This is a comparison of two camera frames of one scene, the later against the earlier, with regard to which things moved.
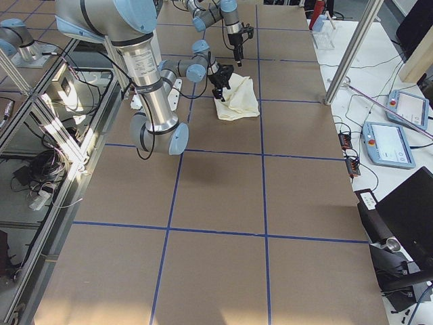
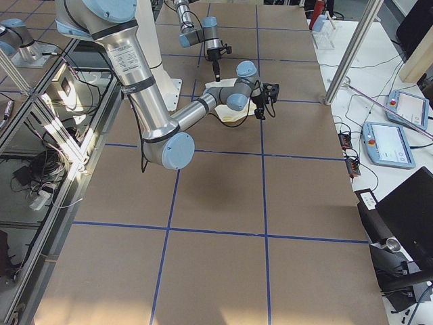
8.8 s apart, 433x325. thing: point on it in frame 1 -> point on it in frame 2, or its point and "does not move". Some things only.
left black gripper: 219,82 -> 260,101
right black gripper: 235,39 -> 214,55
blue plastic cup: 318,23 does not move
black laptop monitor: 407,212 does not move
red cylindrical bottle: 318,9 does not move
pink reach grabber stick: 347,84 does not move
